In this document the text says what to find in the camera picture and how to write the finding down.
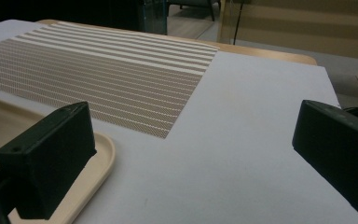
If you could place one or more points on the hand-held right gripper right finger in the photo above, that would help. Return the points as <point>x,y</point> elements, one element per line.
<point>338,149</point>

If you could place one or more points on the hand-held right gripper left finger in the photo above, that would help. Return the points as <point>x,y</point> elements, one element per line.
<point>49,155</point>

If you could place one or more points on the beige plastic tray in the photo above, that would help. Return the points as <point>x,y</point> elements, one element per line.
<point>0,124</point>

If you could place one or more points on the brown striped woven placemat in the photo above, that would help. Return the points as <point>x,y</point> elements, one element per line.
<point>105,81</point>

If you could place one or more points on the white table cover sheet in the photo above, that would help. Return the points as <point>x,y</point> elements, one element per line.
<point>230,140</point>

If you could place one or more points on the wooden table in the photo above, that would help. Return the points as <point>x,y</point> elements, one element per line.
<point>261,53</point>

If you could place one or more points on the wooden partition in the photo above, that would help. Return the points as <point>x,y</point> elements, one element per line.
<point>307,28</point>

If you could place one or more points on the dark cabinet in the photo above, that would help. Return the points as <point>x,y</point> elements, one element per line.
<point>155,15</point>

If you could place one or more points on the dark chair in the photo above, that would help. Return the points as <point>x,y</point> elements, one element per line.
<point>195,4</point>

